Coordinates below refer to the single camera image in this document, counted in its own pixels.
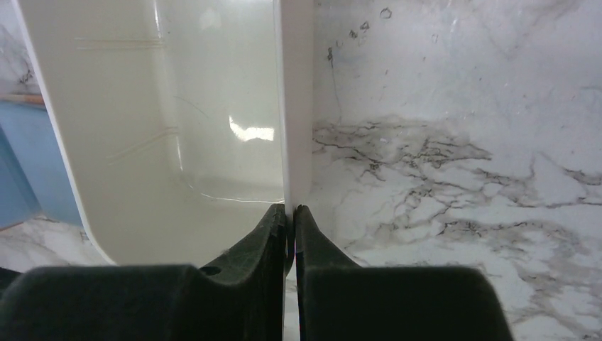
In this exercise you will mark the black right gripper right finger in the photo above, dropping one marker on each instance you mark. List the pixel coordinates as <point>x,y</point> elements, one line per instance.
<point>340,300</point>

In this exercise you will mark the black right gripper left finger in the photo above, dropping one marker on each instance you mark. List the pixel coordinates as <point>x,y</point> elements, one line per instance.
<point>237,296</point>

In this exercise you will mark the white oblong plastic tray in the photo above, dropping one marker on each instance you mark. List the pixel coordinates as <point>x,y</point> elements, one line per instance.
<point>179,122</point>

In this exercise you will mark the blue folder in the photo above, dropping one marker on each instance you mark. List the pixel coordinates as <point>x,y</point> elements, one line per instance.
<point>30,134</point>

